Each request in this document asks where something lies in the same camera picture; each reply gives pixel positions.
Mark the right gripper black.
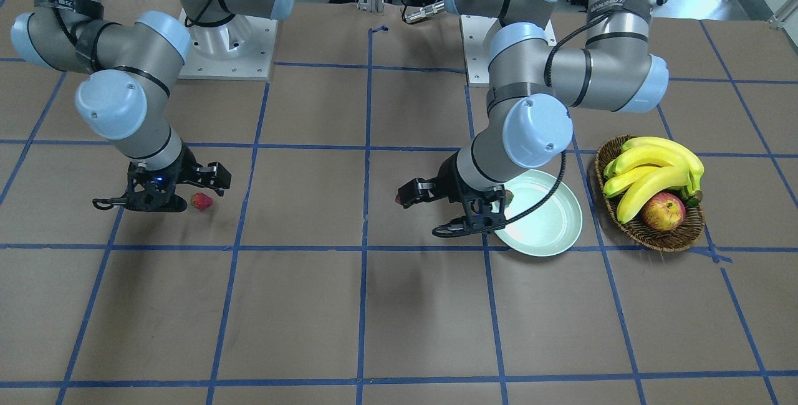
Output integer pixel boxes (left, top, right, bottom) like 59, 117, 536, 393
92, 145, 232, 212

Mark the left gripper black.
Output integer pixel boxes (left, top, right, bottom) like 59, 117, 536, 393
395, 156, 507, 237

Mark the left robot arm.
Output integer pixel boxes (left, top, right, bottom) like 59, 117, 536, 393
395, 0, 669, 238

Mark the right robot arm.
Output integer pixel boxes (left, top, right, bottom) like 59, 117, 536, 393
11, 0, 296, 212

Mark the pale green plate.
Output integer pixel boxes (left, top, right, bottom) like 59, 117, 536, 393
496, 170, 582, 257

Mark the yellow banana bunch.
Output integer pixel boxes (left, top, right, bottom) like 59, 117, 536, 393
600, 137, 706, 224

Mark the red apple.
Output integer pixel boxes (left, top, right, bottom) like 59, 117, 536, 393
640, 192, 686, 232

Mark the wicker fruit basket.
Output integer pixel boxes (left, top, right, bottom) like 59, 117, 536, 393
594, 135, 706, 252

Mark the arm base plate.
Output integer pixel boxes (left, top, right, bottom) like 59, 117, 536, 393
460, 15, 557, 88
178, 15, 281, 81

